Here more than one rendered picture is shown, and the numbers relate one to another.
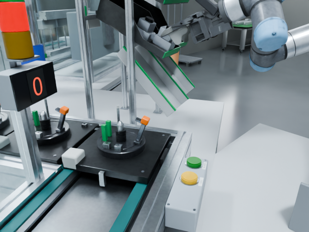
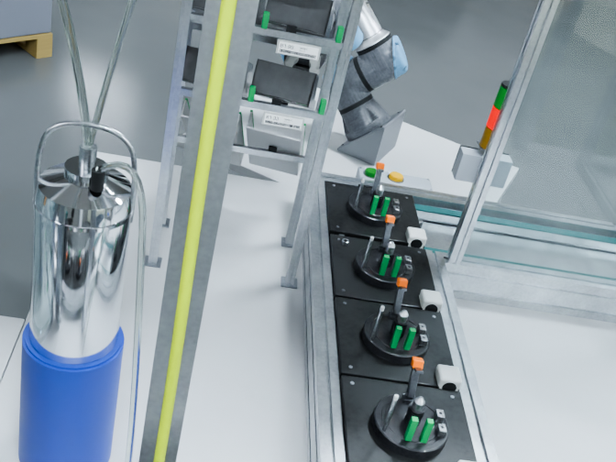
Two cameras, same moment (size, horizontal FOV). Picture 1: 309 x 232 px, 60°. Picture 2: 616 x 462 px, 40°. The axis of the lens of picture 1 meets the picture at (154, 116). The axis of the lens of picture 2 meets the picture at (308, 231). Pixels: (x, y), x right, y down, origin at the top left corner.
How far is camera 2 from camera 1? 2.47 m
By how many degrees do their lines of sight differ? 97
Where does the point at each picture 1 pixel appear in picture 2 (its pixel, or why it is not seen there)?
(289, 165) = not seen: hidden behind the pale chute
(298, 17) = not seen: outside the picture
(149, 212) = (443, 198)
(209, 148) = (270, 184)
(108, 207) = (434, 231)
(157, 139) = (346, 189)
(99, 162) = (410, 222)
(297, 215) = (379, 151)
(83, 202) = (439, 245)
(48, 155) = (422, 257)
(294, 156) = not seen: hidden behind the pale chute
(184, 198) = (419, 181)
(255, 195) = (344, 171)
